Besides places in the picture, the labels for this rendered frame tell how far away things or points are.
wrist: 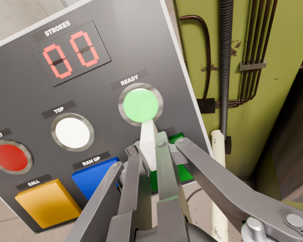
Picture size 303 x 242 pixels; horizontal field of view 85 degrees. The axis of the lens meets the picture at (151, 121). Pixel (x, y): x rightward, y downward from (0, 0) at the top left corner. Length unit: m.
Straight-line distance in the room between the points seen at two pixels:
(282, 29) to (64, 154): 0.46
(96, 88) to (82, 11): 0.08
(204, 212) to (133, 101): 1.10
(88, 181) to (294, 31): 0.47
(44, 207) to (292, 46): 0.56
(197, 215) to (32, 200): 1.05
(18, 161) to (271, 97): 0.60
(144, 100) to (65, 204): 0.21
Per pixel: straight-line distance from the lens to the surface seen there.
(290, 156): 0.68
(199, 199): 1.26
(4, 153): 0.31
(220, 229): 0.59
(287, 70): 0.53
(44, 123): 0.26
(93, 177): 0.27
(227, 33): 0.41
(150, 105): 0.21
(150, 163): 0.16
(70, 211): 0.33
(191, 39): 0.44
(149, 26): 0.21
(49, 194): 0.32
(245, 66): 0.47
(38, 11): 4.69
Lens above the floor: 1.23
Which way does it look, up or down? 49 degrees down
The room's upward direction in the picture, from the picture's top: 29 degrees counter-clockwise
